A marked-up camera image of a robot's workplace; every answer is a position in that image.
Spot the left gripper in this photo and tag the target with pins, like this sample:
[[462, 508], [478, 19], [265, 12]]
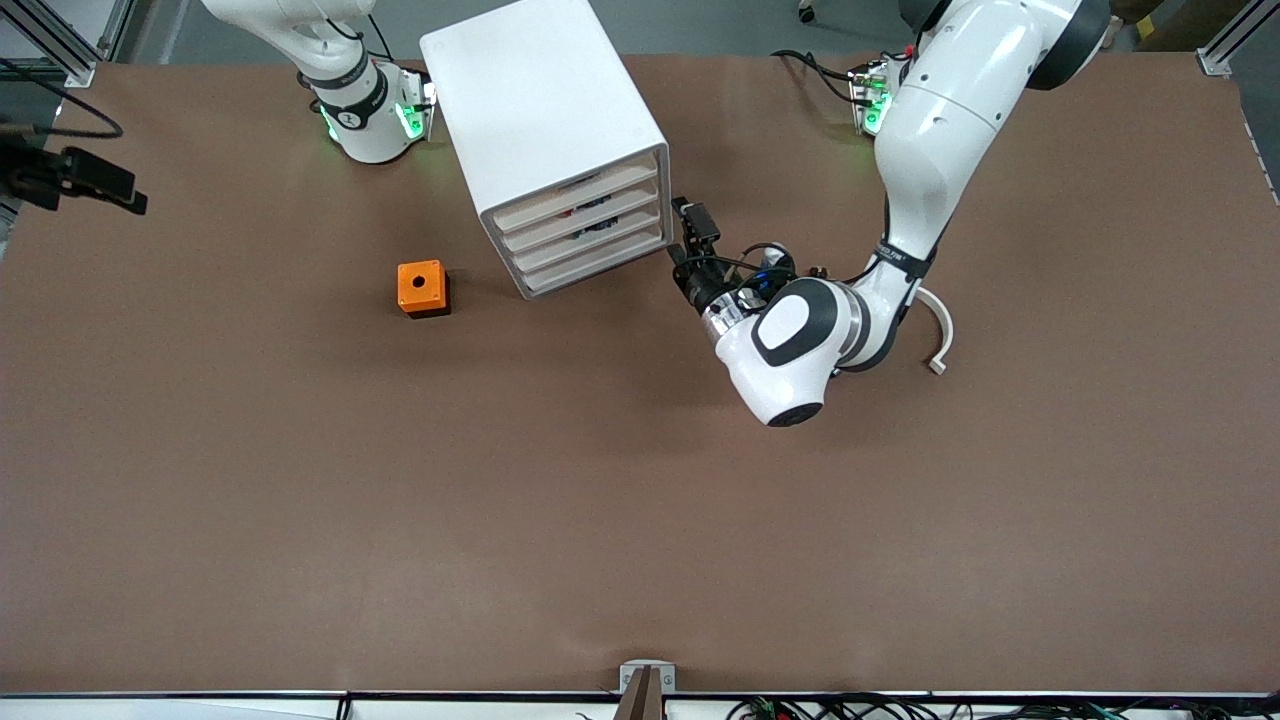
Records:
[[703, 283]]

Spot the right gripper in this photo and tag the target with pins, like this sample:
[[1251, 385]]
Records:
[[30, 178]]

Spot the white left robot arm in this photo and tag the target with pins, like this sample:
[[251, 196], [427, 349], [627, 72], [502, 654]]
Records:
[[950, 130]]

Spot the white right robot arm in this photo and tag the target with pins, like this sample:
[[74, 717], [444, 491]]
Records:
[[350, 110]]

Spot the small dark components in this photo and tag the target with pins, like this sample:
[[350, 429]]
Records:
[[592, 232]]

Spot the small red-blue components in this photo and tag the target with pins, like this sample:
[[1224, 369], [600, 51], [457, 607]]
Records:
[[585, 207]]

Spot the orange box with hole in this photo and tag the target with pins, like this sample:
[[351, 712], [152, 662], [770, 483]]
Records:
[[420, 285]]

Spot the aluminium frame profile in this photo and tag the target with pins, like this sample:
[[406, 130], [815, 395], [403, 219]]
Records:
[[82, 72], [1215, 62]]

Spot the metal bracket with brown post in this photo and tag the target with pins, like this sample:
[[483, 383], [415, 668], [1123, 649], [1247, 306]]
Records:
[[630, 675]]

